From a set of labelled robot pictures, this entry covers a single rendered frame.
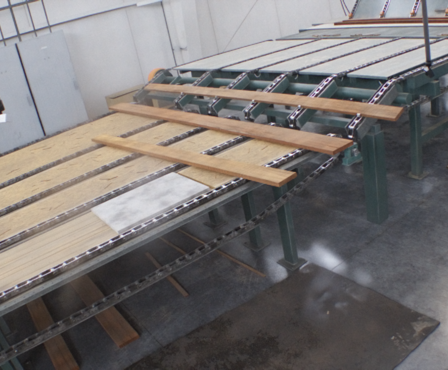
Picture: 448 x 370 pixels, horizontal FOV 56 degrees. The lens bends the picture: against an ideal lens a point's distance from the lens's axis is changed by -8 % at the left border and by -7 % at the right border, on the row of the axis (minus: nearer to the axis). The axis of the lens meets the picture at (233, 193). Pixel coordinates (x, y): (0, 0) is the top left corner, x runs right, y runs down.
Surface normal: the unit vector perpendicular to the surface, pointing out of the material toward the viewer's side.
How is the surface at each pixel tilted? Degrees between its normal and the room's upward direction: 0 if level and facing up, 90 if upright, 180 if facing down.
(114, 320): 0
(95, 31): 86
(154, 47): 87
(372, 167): 90
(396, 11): 47
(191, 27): 99
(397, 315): 0
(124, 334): 0
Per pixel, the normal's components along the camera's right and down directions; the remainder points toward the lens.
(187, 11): 0.61, 0.37
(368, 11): -0.71, -0.33
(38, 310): -0.19, -0.89
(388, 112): -0.47, -0.68
